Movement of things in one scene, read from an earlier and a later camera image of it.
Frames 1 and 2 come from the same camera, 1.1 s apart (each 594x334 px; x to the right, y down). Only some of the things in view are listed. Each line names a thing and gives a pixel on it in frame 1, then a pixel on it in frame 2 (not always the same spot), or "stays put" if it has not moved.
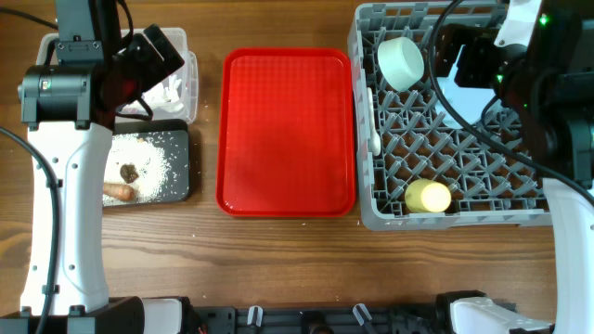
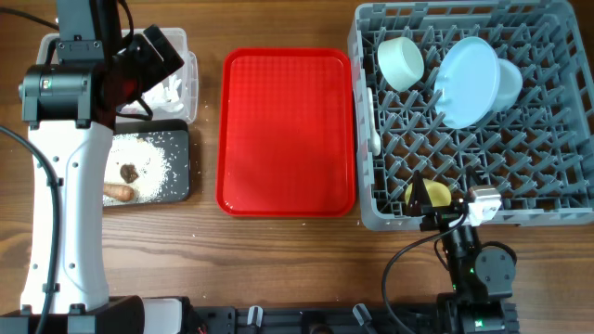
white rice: (149, 161) stays put
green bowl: (401, 61) stays put
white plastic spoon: (374, 138) stays put
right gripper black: (479, 45) -> (420, 206)
